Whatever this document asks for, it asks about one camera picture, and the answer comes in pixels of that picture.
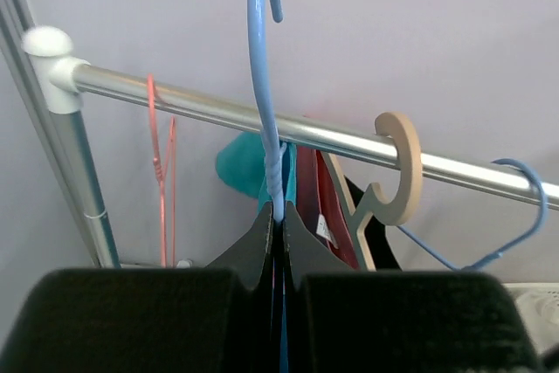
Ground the pink wire hanger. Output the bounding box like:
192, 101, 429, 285
147, 73, 176, 267

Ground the teal t shirt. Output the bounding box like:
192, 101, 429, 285
215, 132, 297, 211

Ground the white perforated plastic basket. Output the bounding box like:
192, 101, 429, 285
504, 282, 558, 353

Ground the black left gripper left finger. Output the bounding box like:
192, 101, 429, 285
1, 205, 274, 372

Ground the salmon pink t shirt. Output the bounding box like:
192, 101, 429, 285
296, 146, 359, 269

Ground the blue wire hanger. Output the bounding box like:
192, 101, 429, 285
246, 0, 289, 373

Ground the aluminium frame post left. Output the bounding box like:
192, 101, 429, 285
1, 0, 100, 266

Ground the blue hanger with black shirt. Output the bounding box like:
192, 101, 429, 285
397, 158, 549, 272

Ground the metal clothes rack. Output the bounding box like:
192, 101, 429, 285
20, 25, 559, 269

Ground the black t shirt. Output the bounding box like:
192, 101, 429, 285
344, 176, 402, 271

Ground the beige wooden hanger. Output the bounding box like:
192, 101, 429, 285
321, 112, 423, 271

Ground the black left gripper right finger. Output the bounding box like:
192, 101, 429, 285
283, 204, 544, 372

